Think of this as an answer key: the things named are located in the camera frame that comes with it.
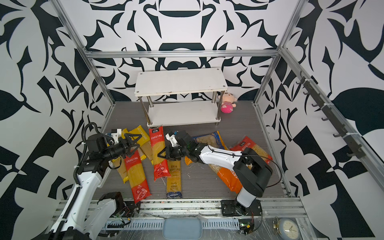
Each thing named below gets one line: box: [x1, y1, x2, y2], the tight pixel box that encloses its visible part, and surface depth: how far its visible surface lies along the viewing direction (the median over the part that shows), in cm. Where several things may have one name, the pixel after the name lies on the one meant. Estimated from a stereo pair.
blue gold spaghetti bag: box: [166, 159, 183, 199], surface depth 81 cm
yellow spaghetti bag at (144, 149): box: [129, 125, 154, 165], surface depth 94 cm
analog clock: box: [278, 217, 301, 240], surface depth 67 cm
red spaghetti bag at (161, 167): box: [148, 125, 172, 181], surface depth 79 cm
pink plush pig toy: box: [218, 92, 238, 114], surface depth 113 cm
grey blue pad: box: [162, 217, 203, 240], surface depth 68 cm
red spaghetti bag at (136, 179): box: [124, 149, 152, 204], surface depth 83 cm
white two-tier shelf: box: [134, 67, 228, 127], surface depth 105 cm
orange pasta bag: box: [208, 164, 243, 194], surface depth 83 cm
